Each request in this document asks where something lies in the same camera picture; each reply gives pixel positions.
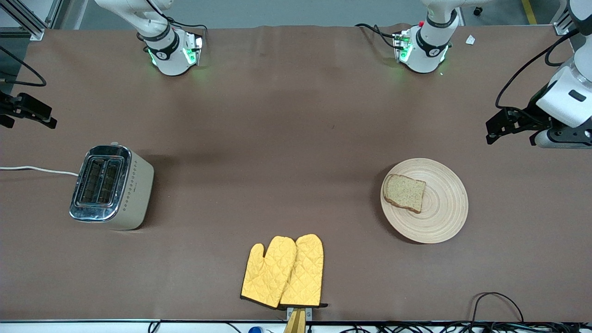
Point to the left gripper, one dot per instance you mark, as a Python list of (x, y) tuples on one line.
[(537, 112)]

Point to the round light wooden plate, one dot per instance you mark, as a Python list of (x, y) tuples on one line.
[(444, 212)]

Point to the slice of brown bread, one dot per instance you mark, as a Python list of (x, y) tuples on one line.
[(404, 192)]

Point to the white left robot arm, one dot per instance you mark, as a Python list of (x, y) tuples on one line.
[(430, 51)]

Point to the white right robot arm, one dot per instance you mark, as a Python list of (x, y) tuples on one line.
[(171, 60)]

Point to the chrome and beige toaster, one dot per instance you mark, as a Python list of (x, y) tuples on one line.
[(134, 194)]

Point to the small white paper scrap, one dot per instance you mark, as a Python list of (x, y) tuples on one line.
[(470, 40)]

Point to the black caster wheel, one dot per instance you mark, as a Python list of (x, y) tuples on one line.
[(477, 10)]

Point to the yellow quilted oven mitt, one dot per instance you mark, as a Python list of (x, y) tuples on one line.
[(268, 277), (305, 273)]

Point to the wooden stick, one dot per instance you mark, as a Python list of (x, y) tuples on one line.
[(296, 323)]

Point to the blue round cap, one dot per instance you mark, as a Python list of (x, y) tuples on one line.
[(255, 330)]

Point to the aluminium frame profile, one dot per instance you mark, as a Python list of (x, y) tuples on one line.
[(562, 25), (37, 34)]

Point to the grey metal bracket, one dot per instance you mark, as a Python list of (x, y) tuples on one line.
[(309, 314)]

